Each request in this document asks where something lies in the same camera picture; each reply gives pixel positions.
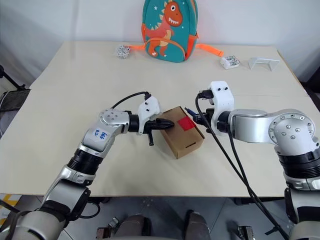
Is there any metal caster bracket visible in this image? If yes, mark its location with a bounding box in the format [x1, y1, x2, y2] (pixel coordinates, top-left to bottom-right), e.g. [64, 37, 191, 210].
[97, 217, 120, 240]
[238, 225, 256, 240]

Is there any brown cardboard box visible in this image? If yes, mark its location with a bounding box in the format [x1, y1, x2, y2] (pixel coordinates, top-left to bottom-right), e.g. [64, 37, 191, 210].
[158, 105, 206, 160]

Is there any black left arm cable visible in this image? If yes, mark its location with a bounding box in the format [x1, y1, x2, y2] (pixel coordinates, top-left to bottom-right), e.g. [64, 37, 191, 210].
[109, 91, 153, 110]

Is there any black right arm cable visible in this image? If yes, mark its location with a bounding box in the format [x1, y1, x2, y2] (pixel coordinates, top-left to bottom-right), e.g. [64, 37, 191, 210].
[195, 89, 291, 240]

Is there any small crumpled patterned object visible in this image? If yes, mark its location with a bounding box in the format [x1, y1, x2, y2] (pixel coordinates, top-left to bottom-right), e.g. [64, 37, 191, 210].
[115, 44, 131, 59]

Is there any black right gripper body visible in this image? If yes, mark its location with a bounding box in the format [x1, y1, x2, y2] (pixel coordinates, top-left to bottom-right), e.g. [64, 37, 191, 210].
[199, 107, 216, 134]

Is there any black fabric bag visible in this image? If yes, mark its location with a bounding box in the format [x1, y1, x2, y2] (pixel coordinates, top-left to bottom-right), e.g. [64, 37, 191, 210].
[0, 88, 32, 113]

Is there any red tape seal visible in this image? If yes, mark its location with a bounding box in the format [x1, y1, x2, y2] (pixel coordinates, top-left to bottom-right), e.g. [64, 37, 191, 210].
[177, 116, 196, 132]

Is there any black tripod leg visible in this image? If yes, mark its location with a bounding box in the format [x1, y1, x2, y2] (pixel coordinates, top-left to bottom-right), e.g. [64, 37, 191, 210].
[0, 64, 27, 90]

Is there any teal dinosaur backpack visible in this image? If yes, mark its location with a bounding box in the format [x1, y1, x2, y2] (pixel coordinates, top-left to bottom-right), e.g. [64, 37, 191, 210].
[131, 0, 224, 64]

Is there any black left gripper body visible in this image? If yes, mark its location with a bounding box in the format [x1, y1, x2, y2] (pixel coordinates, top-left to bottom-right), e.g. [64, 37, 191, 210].
[142, 119, 161, 147]

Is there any black equipment block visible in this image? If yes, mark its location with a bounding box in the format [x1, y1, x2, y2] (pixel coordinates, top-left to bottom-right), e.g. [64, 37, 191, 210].
[303, 74, 320, 102]

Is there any clear acrylic stand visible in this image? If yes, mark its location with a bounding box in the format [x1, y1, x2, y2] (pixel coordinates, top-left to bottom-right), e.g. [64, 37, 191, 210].
[248, 57, 280, 72]

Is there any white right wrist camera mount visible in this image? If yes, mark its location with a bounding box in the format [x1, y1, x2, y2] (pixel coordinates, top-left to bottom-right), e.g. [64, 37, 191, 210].
[207, 80, 235, 137]

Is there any dark rounded shape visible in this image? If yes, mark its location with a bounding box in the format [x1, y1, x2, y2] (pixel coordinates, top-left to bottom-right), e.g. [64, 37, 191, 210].
[184, 209, 210, 240]
[119, 214, 152, 237]

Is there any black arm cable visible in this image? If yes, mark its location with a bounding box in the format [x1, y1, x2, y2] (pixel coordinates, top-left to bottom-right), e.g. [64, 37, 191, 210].
[109, 91, 153, 110]
[195, 89, 291, 240]

